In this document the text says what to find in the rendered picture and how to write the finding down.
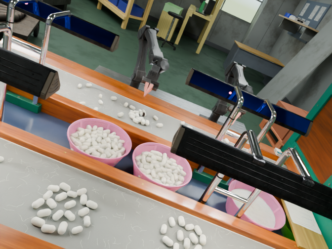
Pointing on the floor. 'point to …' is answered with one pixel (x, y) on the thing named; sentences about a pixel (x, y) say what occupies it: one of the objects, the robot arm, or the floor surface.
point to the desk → (254, 61)
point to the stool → (170, 29)
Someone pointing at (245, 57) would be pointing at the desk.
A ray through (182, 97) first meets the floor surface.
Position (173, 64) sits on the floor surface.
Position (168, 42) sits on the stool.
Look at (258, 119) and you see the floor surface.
